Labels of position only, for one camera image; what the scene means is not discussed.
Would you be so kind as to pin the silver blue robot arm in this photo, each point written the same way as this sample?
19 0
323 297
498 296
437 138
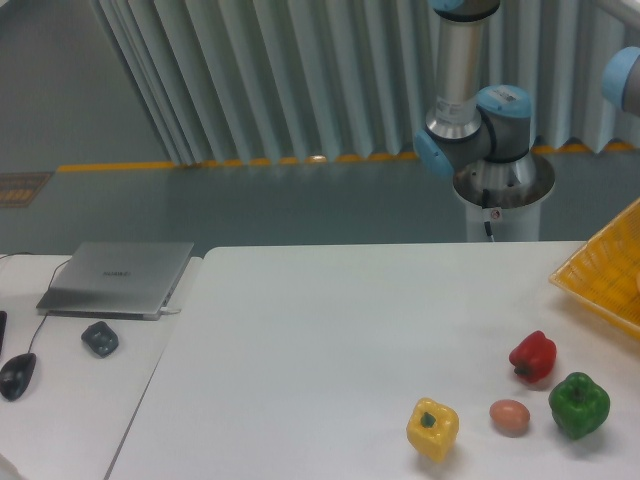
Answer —
467 123

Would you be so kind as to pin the yellow plastic basket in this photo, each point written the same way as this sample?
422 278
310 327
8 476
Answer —
600 274

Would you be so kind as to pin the silver laptop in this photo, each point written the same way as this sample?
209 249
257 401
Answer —
117 280

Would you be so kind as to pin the yellow bell pepper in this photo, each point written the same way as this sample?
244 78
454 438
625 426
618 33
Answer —
432 429

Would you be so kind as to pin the black power adapter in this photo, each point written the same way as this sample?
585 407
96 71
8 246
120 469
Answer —
101 339

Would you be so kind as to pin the red bell pepper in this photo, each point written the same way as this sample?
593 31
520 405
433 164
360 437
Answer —
534 358

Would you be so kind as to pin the brown egg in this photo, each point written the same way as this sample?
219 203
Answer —
510 416

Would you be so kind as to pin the green bell pepper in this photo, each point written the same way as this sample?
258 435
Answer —
579 406

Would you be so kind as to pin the black phone edge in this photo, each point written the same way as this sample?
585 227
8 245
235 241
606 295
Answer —
3 326

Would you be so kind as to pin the black computer mouse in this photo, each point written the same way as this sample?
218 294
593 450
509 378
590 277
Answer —
16 375

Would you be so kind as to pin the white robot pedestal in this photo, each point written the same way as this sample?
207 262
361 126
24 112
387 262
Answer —
503 201

